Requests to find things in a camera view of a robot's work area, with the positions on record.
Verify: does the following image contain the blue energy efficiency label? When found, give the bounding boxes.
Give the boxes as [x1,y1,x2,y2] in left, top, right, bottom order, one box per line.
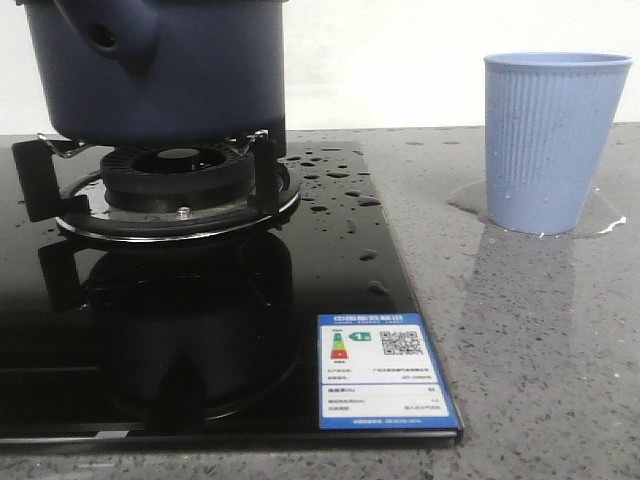
[317,313,462,435]

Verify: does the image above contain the black glass gas stove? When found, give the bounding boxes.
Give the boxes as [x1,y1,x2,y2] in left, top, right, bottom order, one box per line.
[1,138,463,451]

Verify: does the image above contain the right gas burner with grate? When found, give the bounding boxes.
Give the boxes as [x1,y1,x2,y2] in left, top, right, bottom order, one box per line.
[12,130,300,244]

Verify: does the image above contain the dark blue cooking pot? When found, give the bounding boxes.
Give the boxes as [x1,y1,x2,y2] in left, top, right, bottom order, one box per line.
[23,1,285,147]

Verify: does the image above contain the light blue ribbed cup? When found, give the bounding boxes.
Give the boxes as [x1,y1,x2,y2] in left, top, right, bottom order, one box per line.
[484,52,633,235]

